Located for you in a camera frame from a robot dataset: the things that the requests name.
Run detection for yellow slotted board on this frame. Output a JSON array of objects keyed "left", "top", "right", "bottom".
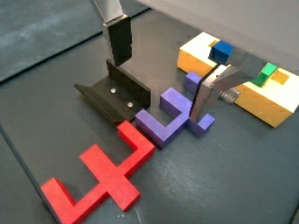
[{"left": 177, "top": 32, "right": 299, "bottom": 128}]

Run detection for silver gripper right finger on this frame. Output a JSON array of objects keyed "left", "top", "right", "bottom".
[{"left": 189, "top": 54, "right": 267, "bottom": 123}]

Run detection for purple E-shaped block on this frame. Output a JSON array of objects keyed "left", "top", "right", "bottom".
[{"left": 135, "top": 71, "right": 216, "bottom": 149}]

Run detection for green bar block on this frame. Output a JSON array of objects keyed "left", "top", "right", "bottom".
[{"left": 251, "top": 63, "right": 277, "bottom": 88}]

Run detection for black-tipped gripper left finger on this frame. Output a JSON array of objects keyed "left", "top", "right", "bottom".
[{"left": 89, "top": 0, "right": 132, "bottom": 67}]

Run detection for black angle fixture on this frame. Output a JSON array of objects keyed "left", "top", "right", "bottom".
[{"left": 75, "top": 59, "right": 151, "bottom": 125}]

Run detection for red E-shaped block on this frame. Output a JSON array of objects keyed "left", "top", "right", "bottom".
[{"left": 41, "top": 121, "right": 155, "bottom": 224}]

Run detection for blue bar block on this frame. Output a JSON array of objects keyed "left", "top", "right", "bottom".
[{"left": 209, "top": 40, "right": 233, "bottom": 66}]

